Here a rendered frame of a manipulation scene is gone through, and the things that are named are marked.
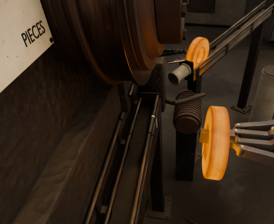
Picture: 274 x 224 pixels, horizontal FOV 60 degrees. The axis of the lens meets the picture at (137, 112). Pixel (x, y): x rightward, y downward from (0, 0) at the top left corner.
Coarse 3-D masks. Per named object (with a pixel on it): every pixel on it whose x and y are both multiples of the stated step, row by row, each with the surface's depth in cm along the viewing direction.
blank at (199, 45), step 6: (192, 42) 102; (198, 42) 101; (204, 42) 104; (192, 48) 101; (198, 48) 102; (204, 48) 106; (186, 54) 103; (192, 54) 101; (198, 54) 111; (204, 54) 109; (192, 60) 102; (198, 60) 110
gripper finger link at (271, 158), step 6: (240, 144) 47; (246, 150) 46; (252, 150) 46; (258, 150) 46; (264, 150) 46; (240, 156) 48; (246, 156) 47; (252, 156) 46; (258, 156) 46; (264, 156) 45; (270, 156) 44; (264, 162) 46; (270, 162) 45
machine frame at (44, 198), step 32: (32, 64) 40; (64, 64) 50; (0, 96) 33; (32, 96) 40; (64, 96) 50; (96, 96) 61; (0, 128) 34; (32, 128) 41; (64, 128) 51; (96, 128) 54; (128, 128) 83; (0, 160) 34; (32, 160) 41; (64, 160) 45; (96, 160) 55; (0, 192) 34; (32, 192) 41; (64, 192) 41
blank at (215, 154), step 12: (216, 108) 49; (216, 120) 46; (228, 120) 45; (216, 132) 44; (228, 132) 44; (204, 144) 55; (216, 144) 44; (228, 144) 44; (204, 156) 53; (216, 156) 44; (204, 168) 51; (216, 168) 45
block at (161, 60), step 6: (162, 60) 88; (156, 66) 87; (162, 66) 87; (156, 72) 89; (162, 72) 89; (150, 78) 91; (156, 78) 90; (162, 78) 90; (150, 84) 93; (156, 84) 92; (162, 84) 92; (144, 90) 95; (150, 90) 95; (156, 90) 94; (162, 90) 94; (162, 96) 96; (162, 102) 98; (162, 108) 100
